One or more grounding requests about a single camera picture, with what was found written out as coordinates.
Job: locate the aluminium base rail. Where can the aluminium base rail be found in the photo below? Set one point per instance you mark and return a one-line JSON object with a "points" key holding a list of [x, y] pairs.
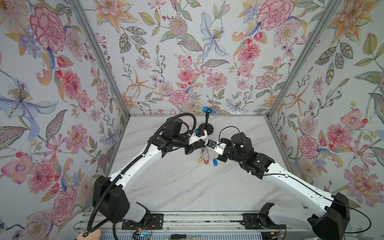
{"points": [[164, 222]]}

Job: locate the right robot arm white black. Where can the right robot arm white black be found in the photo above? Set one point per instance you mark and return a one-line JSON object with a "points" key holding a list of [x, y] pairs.
{"points": [[326, 215]]}

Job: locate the black microphone stand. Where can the black microphone stand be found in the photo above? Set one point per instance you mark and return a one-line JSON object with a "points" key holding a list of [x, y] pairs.
{"points": [[206, 125]]}

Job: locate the toy microphone blue yellow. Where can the toy microphone blue yellow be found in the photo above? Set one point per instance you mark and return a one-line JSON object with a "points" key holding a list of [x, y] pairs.
{"points": [[201, 108]]}

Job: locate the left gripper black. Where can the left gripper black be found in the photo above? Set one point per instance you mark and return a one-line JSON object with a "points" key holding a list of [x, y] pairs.
{"points": [[193, 147]]}

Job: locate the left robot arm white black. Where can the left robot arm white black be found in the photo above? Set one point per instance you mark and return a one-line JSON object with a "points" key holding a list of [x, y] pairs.
{"points": [[110, 196]]}

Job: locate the black screwdriver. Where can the black screwdriver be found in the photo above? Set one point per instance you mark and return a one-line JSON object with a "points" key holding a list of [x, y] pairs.
{"points": [[182, 237]]}

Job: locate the metal keyring with red handle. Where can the metal keyring with red handle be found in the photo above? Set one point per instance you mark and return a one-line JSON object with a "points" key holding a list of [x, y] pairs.
{"points": [[205, 155]]}

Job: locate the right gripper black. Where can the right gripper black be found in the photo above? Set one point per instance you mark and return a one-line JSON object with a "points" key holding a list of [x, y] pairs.
{"points": [[221, 158]]}

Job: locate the cartoon face plush toy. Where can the cartoon face plush toy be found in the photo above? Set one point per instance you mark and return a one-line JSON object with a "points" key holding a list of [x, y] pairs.
{"points": [[96, 235]]}

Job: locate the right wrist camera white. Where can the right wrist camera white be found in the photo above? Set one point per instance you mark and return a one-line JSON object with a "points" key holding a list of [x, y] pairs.
{"points": [[217, 147]]}

